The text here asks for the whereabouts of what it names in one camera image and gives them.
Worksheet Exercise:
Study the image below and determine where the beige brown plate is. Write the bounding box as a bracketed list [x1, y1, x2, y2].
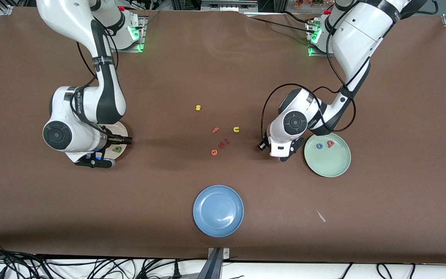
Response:
[101, 121, 129, 160]

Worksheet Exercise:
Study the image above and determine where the light green plate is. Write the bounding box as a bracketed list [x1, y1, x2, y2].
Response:
[304, 132, 351, 178]

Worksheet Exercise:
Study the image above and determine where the blue plate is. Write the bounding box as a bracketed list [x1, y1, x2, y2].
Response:
[193, 185, 244, 238]

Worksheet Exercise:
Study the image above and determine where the brown table cover sheet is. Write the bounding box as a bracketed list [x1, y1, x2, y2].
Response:
[0, 7, 446, 265]

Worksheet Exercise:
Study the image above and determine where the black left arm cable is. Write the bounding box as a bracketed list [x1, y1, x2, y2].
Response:
[261, 15, 357, 137]

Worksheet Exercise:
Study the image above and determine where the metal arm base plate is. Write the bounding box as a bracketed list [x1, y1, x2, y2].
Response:
[110, 16, 147, 53]
[307, 19, 336, 58]

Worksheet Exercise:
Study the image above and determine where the black base cable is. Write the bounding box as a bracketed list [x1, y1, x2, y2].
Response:
[246, 11, 313, 34]

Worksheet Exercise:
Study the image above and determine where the aluminium post with bracket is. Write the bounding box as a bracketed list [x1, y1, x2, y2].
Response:
[207, 247, 230, 279]

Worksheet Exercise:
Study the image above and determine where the aluminium frame rail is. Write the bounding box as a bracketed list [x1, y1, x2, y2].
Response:
[201, 0, 258, 11]

